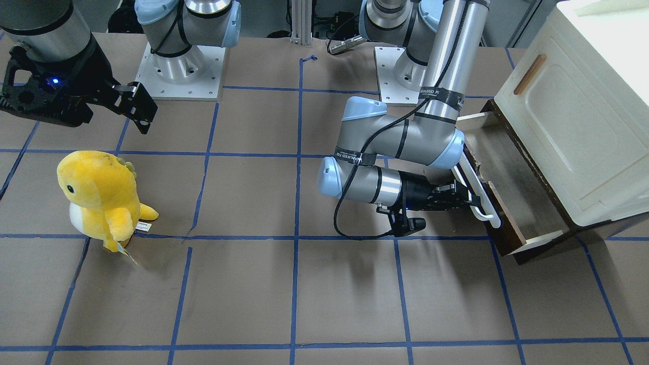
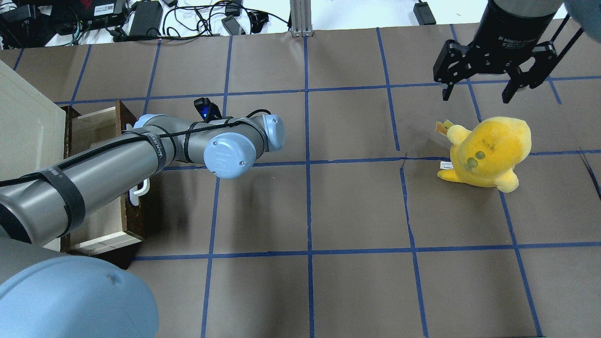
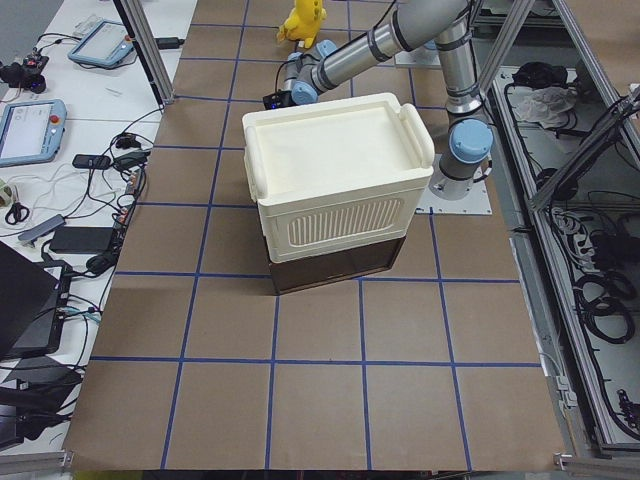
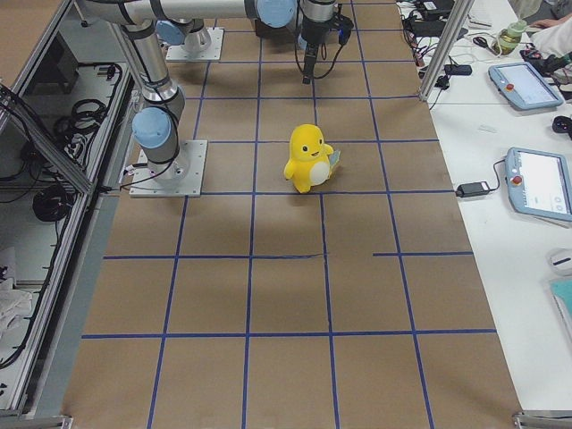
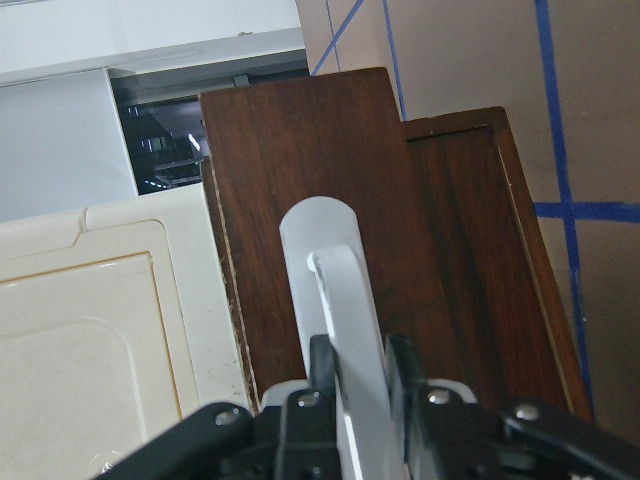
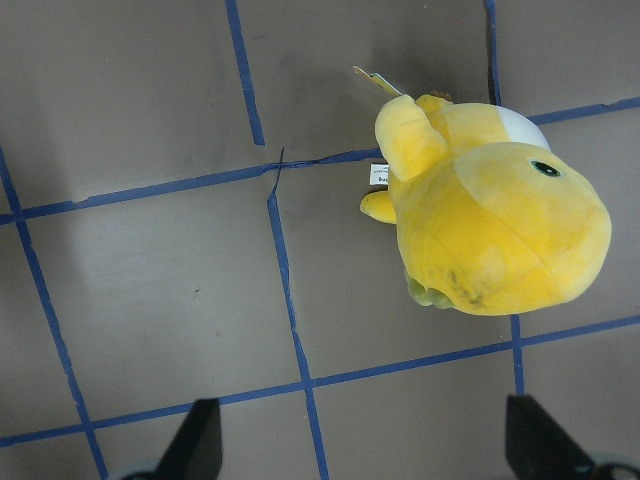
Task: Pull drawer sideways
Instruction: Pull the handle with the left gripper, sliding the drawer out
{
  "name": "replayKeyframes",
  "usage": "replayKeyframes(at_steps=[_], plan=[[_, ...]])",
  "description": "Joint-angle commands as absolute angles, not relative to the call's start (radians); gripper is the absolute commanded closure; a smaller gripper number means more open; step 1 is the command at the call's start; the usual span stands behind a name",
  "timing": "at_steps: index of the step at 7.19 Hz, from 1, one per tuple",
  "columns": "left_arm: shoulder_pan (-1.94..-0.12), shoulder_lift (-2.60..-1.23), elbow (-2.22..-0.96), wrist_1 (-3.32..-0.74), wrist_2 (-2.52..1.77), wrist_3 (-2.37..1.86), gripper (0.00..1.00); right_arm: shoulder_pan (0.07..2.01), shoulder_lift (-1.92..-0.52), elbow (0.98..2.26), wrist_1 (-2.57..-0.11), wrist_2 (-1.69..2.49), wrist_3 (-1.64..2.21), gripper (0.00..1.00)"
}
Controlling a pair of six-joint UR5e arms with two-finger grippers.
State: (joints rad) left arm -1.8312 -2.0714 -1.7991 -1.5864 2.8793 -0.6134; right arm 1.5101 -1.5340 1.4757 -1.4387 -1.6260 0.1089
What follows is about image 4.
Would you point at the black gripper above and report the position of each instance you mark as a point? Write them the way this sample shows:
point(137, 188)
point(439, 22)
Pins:
point(311, 34)

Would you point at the yellow plush dinosaur toy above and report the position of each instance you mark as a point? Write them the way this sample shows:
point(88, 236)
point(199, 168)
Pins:
point(311, 160)

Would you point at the green drink bottle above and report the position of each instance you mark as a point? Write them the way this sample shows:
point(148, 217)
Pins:
point(510, 37)

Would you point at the blue teach pendant upper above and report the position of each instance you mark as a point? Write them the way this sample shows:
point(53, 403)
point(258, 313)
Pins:
point(523, 86)

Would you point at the blue teach pendant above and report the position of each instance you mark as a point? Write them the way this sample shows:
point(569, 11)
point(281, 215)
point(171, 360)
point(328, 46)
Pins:
point(523, 86)
point(538, 183)

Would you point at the black power adapter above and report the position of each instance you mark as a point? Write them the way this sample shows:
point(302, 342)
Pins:
point(472, 189)

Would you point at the person white sleeve arm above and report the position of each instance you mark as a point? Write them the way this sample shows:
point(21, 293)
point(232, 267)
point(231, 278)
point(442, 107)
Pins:
point(553, 36)

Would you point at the blue teach pendant lower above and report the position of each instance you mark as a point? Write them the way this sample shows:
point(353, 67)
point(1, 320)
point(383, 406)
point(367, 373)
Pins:
point(538, 183)

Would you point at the teal notebook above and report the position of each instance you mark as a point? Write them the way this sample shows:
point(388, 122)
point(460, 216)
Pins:
point(561, 293)

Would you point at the crumpled white cloth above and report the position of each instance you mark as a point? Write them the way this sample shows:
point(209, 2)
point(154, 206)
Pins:
point(15, 304)

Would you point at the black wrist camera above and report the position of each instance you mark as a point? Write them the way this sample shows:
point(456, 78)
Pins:
point(343, 26)

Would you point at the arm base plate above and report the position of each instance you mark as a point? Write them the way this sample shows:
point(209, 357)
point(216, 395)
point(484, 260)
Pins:
point(179, 178)
point(205, 45)

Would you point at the aluminium frame post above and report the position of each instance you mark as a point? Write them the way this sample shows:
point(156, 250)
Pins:
point(446, 42)

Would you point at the black handled scissors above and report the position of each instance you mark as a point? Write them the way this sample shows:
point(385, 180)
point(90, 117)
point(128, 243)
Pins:
point(481, 42)

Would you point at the aluminium side frame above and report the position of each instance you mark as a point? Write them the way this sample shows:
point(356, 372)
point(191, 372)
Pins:
point(66, 106)

